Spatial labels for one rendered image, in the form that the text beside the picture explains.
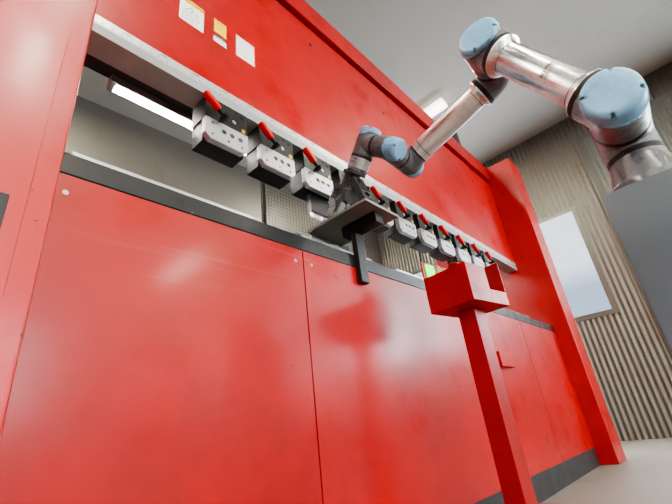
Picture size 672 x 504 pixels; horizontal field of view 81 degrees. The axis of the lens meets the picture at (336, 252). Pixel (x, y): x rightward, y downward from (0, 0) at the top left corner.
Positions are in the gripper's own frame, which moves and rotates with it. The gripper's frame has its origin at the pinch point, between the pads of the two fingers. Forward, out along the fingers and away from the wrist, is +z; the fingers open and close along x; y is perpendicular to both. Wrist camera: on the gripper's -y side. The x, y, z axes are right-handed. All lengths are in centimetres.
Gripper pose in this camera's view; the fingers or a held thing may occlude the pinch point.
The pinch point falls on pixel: (341, 226)
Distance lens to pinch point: 138.8
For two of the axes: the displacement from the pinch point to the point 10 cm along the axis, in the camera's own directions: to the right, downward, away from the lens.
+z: -3.4, 9.4, 1.0
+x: -7.5, -2.0, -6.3
